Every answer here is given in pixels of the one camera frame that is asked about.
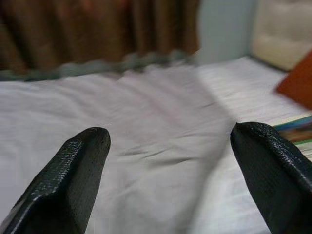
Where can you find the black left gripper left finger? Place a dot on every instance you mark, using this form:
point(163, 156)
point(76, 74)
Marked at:
point(65, 180)

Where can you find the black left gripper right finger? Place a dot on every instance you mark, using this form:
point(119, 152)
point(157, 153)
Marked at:
point(275, 175)

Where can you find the HBL city photo brochure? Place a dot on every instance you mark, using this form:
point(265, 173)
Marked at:
point(298, 136)

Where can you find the orange suede cushion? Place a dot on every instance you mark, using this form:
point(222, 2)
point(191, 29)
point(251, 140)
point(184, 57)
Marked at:
point(298, 85)

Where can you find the white bed sheet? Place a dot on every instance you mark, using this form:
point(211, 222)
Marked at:
point(151, 136)

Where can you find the cream tufted headboard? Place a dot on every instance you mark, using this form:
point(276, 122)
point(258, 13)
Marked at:
point(280, 31)

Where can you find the brown curtain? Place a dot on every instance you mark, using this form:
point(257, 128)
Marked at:
point(97, 29)

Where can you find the grey bed frame edge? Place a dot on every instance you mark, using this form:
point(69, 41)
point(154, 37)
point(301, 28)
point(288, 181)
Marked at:
point(102, 64)

